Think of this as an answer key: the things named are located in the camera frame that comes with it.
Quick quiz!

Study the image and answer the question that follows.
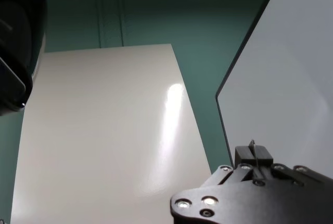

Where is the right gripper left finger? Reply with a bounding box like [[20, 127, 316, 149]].
[[212, 145, 255, 185]]

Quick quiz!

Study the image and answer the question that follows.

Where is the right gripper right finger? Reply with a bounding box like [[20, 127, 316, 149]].
[[253, 145, 333, 186]]

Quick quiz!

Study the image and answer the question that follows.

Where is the glossy black robot body shell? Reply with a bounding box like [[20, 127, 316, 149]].
[[0, 0, 48, 117]]

